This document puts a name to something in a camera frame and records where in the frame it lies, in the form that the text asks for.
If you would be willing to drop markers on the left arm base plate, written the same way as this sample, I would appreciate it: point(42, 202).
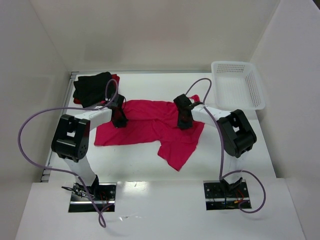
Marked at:
point(104, 199)

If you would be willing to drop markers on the pink t shirt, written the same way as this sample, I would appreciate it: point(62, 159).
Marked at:
point(150, 121)

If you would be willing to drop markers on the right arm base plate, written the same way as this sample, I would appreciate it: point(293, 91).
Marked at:
point(217, 199)

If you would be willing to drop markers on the white plastic basket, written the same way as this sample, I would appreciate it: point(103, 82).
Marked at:
point(237, 85)

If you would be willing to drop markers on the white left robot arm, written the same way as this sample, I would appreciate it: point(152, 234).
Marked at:
point(71, 139)

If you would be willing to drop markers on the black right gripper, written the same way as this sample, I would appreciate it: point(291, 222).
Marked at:
point(184, 121)

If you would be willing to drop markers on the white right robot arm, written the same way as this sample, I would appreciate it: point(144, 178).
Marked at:
point(237, 136)

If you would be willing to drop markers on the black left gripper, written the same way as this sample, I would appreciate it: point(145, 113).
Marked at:
point(120, 120)

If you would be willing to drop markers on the black folded t shirt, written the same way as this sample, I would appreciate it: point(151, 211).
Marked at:
point(90, 90)

